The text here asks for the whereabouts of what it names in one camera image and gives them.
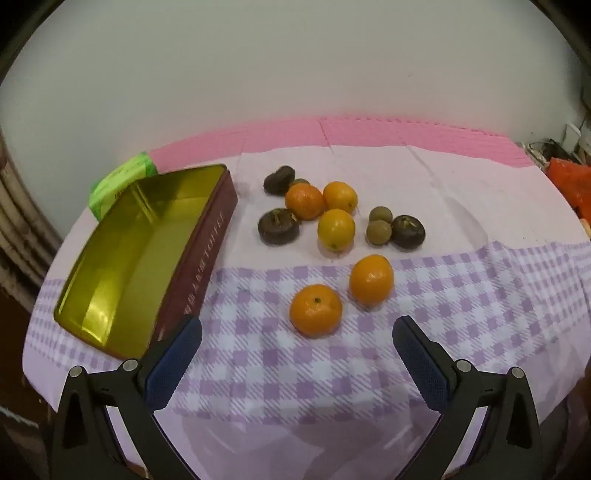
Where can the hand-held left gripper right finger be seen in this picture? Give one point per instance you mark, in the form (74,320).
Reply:
(422,369)

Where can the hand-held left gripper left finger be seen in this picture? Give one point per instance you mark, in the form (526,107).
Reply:
(173,364)

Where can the small orange mandarin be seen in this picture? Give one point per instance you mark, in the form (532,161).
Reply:
(340,196)
(304,201)
(336,229)
(371,279)
(316,310)

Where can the gold and maroon tin box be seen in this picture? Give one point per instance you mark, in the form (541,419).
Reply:
(138,240)

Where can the small brown longan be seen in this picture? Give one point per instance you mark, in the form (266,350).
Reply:
(301,182)
(381,214)
(378,233)

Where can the pink purple checked cloth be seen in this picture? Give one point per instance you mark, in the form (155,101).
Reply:
(277,369)

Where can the green tissue pack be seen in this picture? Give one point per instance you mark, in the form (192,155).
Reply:
(117,182)

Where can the beige patterned curtain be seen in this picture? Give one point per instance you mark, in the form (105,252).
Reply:
(18,221)

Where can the orange plastic bag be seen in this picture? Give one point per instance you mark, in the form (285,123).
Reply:
(571,184)

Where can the small white box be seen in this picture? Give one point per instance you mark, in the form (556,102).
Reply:
(572,136)

